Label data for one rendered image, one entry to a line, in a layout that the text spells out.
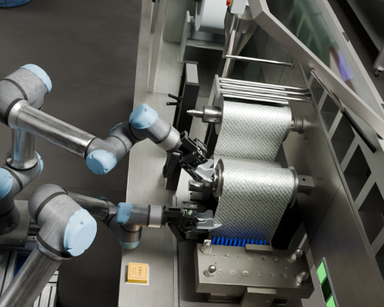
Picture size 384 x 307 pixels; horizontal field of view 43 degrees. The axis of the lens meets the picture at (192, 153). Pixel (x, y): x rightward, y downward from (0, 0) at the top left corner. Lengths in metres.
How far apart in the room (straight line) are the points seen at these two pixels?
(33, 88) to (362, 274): 1.13
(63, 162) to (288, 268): 2.06
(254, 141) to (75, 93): 2.48
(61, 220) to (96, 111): 2.57
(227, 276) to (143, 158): 0.75
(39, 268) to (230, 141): 0.80
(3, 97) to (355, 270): 1.14
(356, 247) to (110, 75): 3.22
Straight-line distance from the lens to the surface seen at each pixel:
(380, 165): 1.36
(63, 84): 4.17
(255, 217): 1.74
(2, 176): 1.91
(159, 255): 1.87
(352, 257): 1.46
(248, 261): 1.76
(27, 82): 1.66
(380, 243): 1.35
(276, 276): 1.76
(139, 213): 1.66
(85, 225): 1.37
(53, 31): 4.89
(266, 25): 1.11
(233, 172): 1.63
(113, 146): 1.44
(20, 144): 1.85
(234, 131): 1.76
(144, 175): 2.13
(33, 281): 1.45
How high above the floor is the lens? 2.40
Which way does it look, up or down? 41 degrees down
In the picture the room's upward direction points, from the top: 13 degrees clockwise
